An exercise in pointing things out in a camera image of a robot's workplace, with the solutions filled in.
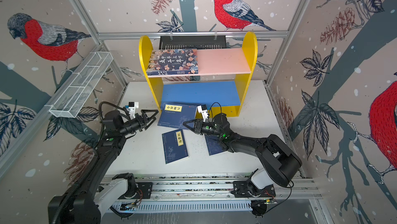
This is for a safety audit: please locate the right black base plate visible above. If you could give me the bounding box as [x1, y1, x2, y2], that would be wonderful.
[231, 181, 276, 198]

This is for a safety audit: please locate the illustrated colourful cover book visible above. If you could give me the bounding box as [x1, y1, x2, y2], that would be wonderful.
[146, 49, 199, 76]

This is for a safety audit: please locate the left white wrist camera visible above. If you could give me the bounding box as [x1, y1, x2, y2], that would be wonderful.
[125, 102, 139, 119]

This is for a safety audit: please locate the black round connector underneath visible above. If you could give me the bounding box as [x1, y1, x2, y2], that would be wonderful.
[250, 200, 267, 217]

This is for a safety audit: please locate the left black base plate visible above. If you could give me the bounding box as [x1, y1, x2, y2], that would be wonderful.
[121, 182, 153, 200]

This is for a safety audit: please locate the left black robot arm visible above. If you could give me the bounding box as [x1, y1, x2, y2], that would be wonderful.
[48, 110, 159, 224]

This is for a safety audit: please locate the aluminium mounting rail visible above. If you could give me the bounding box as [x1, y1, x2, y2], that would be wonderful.
[96, 174, 323, 200]

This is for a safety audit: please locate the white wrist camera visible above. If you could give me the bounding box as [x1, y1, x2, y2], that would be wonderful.
[197, 105, 209, 122]
[125, 102, 139, 119]

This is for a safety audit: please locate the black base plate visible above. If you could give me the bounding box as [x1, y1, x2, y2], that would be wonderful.
[121, 182, 153, 200]
[231, 181, 276, 198]

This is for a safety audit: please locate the white wire mesh basket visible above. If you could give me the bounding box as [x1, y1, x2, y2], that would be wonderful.
[49, 51, 113, 118]

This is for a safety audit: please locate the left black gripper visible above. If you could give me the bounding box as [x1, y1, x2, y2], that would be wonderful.
[119, 110, 158, 137]

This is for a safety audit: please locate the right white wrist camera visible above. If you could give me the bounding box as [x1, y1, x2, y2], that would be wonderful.
[197, 105, 209, 122]

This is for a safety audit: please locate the navy blue book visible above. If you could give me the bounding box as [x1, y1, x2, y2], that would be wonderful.
[162, 129, 189, 164]
[205, 135, 225, 156]
[158, 103, 197, 129]

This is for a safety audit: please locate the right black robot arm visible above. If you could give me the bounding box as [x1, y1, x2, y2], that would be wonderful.
[183, 113, 302, 188]

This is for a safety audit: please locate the right thin black cable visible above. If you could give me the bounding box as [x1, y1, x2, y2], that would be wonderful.
[208, 102, 223, 119]

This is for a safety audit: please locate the black slotted vent panel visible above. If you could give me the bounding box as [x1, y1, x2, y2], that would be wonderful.
[159, 35, 226, 50]

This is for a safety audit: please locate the small green circuit board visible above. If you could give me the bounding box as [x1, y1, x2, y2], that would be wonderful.
[120, 203, 140, 211]

